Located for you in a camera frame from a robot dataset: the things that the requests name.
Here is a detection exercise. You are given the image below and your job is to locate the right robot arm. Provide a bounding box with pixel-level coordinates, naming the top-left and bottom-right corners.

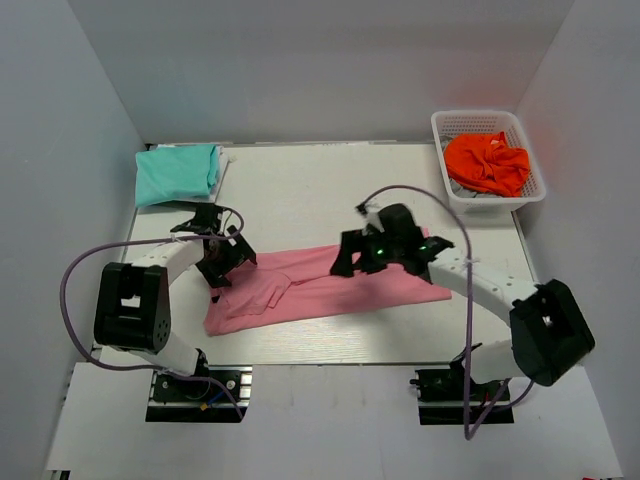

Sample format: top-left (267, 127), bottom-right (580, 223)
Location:
top-left (330, 203), bottom-right (595, 399)

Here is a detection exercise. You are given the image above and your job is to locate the pink t-shirt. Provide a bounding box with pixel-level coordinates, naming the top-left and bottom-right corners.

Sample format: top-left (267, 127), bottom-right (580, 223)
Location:
top-left (203, 245), bottom-right (452, 336)

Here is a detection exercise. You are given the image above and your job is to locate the grey cloth in basket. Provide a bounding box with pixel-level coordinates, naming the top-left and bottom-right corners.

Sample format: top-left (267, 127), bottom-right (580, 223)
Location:
top-left (448, 177), bottom-right (505, 203)

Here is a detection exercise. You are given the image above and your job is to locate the white plastic basket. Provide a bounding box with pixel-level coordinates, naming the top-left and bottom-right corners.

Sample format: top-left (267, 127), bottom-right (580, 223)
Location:
top-left (431, 110), bottom-right (546, 214)

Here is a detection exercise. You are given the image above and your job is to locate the orange t-shirt in basket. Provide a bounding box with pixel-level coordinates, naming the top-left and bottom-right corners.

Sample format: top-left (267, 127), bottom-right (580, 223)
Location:
top-left (443, 132), bottom-right (531, 198)

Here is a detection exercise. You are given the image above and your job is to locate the white folded cloth under teal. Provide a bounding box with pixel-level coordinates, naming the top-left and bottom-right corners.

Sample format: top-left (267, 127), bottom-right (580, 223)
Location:
top-left (187, 150), bottom-right (235, 204)

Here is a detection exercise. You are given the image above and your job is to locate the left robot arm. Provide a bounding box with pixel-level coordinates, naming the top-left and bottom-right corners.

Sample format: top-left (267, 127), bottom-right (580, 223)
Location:
top-left (94, 203), bottom-right (257, 399)

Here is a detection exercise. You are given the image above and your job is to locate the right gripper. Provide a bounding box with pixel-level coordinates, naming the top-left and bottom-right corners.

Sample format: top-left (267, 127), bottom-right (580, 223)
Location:
top-left (330, 227), bottom-right (403, 279)

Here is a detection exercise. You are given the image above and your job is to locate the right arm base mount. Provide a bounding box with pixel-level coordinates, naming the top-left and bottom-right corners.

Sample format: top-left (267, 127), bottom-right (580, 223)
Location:
top-left (409, 368), bottom-right (502, 426)

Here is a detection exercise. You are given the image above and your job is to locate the folded teal t-shirt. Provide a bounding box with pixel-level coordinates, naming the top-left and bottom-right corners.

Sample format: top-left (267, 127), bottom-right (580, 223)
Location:
top-left (135, 144), bottom-right (219, 208)

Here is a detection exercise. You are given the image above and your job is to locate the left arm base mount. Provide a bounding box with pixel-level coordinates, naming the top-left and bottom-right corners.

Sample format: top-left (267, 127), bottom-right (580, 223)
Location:
top-left (145, 366), bottom-right (253, 424)

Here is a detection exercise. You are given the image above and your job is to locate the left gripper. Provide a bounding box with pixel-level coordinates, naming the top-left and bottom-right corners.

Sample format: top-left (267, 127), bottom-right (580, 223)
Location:
top-left (197, 225), bottom-right (256, 288)

